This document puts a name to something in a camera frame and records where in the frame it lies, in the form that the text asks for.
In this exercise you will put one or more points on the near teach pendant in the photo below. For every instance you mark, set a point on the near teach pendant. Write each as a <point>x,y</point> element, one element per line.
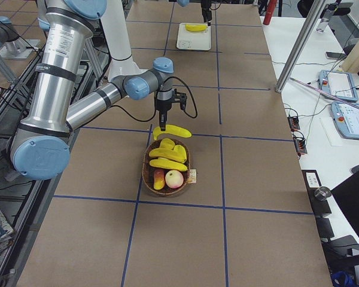
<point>346,119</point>

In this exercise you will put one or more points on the far teach pendant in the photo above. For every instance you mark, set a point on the far teach pendant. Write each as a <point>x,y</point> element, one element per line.
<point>339,84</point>

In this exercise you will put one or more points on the yellow pear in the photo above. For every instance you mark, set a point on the yellow pear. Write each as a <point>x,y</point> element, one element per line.
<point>170,150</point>

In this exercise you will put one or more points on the aluminium frame post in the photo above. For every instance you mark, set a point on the aluminium frame post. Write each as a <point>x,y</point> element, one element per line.
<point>302,38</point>

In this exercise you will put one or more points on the teach pendant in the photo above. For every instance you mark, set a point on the teach pendant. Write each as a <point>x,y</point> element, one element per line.
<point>339,84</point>
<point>346,119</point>

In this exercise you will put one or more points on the yellow banana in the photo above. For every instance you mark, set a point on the yellow banana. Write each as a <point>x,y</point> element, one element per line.
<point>171,130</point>
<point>195,27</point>
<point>168,164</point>

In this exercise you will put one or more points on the brown wicker basket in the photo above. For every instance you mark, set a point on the brown wicker basket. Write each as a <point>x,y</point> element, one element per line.
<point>147,171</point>

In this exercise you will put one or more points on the white basket tag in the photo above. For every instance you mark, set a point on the white basket tag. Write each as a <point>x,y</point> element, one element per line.
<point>192,176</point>

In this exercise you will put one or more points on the cream bear-print tray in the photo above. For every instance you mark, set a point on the cream bear-print tray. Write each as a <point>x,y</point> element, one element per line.
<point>193,40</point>

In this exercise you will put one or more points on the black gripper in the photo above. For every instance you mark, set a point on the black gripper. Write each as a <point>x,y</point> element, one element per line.
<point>205,6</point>
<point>163,106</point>

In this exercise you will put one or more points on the red yellow mango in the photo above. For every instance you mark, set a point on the red yellow mango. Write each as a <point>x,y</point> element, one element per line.
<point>159,179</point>

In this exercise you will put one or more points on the red cylinder bottle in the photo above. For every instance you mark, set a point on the red cylinder bottle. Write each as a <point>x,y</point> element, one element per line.
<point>269,11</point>

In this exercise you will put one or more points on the pink reach stick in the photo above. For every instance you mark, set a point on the pink reach stick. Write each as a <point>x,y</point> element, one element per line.
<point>328,95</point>

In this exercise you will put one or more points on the pink peach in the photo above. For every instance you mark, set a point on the pink peach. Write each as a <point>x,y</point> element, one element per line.
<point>174,179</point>

